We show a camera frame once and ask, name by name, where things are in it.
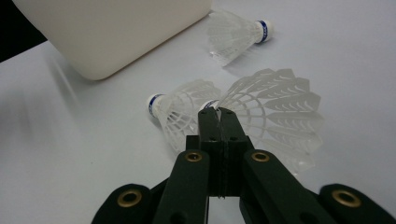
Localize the white feather shuttlecock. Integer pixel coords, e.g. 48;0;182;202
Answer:
147;78;222;153
206;8;275;67
199;68;325;174

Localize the white plastic storage bin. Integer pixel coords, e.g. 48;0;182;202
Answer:
12;0;214;81

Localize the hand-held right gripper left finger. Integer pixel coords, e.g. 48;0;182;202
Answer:
186;106;225;198

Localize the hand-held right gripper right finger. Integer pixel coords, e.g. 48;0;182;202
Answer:
219;107;255;198

